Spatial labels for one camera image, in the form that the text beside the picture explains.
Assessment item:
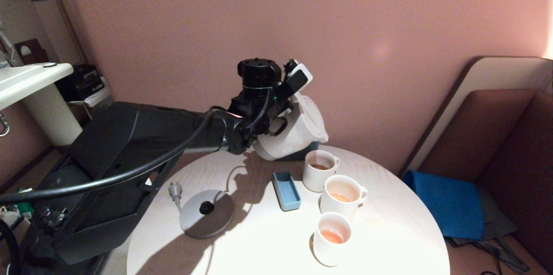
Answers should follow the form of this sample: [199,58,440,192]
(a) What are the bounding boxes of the white electric kettle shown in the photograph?
[252,92,329,162]

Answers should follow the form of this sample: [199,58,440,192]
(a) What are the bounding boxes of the grey-blue tissue box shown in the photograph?
[279,141,321,162]

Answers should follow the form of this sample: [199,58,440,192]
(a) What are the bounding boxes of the white ribbed mug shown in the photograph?
[302,150,340,193]
[320,175,368,222]

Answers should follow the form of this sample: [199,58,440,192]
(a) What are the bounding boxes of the blue rectangular tray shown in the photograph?
[273,172,302,212]

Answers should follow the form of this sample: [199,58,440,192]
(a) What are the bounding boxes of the grey round kettle base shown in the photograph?
[179,189,235,240]

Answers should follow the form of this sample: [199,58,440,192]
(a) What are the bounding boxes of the metal folding rack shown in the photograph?
[67,79,117,120]

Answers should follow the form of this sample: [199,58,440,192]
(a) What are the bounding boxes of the black box appliance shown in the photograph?
[56,64,105,103]

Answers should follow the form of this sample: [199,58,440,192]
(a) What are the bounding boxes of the blue fabric bag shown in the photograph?
[402,171,483,241]

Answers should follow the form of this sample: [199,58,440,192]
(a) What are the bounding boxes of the brown upholstered cushion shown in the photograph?
[417,89,534,180]
[475,92,553,273]

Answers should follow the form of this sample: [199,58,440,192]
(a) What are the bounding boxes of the white leaning board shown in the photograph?
[400,56,553,175]

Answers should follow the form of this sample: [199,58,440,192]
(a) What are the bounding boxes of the brown wooden holder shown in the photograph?
[14,39,49,66]

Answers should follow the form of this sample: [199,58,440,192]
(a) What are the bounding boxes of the grey fabric bag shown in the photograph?
[445,186,530,273]

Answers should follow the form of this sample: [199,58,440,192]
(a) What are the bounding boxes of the green bag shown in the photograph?
[9,204,35,219]

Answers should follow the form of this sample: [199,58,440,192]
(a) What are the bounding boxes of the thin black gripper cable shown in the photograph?
[248,87,289,137]

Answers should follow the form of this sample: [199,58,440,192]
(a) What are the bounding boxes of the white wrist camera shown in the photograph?
[284,59,313,103]

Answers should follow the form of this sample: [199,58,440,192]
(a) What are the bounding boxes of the thick black arm hose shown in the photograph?
[0,109,225,204]

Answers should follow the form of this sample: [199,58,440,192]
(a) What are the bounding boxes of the grey wall-mounted fixture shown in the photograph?
[0,21,18,68]

